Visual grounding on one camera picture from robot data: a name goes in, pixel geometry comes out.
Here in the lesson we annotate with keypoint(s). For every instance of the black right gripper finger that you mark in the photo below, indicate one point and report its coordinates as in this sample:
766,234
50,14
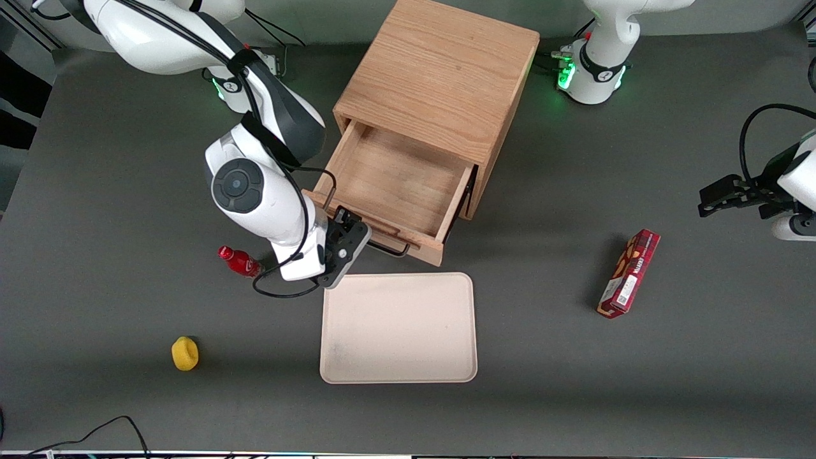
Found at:
341,213
354,220

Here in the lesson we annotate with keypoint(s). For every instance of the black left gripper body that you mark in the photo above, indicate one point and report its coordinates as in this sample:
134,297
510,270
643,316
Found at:
760,189

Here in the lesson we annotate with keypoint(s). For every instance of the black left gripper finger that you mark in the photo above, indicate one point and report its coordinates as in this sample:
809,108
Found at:
720,190
717,208

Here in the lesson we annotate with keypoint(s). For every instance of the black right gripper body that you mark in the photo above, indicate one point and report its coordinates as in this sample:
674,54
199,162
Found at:
345,224

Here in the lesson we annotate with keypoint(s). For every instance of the wooden drawer with shallow front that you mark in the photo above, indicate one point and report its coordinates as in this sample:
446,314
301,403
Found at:
401,182

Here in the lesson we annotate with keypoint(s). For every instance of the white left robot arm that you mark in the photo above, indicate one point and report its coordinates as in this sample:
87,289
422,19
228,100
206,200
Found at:
599,70

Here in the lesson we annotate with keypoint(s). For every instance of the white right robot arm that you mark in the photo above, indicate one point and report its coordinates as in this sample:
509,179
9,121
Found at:
255,191

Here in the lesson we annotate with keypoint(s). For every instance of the oak wooden drawer cabinet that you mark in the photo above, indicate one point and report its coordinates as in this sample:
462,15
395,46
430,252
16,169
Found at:
440,70

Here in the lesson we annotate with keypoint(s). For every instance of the beige rectangular tray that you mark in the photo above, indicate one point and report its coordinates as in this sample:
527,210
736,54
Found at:
398,328

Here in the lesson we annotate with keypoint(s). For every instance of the red soda bottle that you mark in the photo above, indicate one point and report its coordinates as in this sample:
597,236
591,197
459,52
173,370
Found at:
239,261

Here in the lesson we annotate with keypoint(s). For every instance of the red cookie box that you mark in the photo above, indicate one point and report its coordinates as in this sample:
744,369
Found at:
630,274

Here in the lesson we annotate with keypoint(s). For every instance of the yellow lemon toy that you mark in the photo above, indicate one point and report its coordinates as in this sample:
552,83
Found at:
185,354

